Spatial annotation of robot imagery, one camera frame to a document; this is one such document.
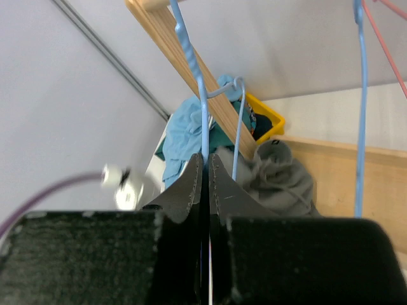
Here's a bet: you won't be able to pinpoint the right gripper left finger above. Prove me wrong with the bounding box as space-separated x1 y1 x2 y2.
1 154 204 304

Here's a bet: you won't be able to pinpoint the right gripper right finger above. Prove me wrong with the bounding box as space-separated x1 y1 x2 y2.
209 154 406 304

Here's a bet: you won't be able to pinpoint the grey shorts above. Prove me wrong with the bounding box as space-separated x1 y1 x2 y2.
209 139 321 218

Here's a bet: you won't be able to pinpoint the light blue shorts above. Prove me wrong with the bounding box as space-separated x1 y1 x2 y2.
162 74 242 188

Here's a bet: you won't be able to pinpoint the blue hanger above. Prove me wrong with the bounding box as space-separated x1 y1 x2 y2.
353 0 368 218
170 1 245 180

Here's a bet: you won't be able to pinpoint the pink hanger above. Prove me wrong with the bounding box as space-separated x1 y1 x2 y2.
378 0 407 20
361 1 406 96

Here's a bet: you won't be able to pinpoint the dark green shorts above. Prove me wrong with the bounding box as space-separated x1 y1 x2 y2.
155 102 250 161

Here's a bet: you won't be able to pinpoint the navy blue shorts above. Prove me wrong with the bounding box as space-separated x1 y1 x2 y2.
253 114 273 140

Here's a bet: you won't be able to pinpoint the orange teal patterned shorts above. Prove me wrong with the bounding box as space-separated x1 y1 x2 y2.
245 105 257 135

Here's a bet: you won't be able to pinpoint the wooden clothes rack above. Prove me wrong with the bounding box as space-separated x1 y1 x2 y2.
126 1 406 254

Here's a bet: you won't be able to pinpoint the yellow plastic tray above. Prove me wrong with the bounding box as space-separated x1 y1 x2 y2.
245 93 286 145

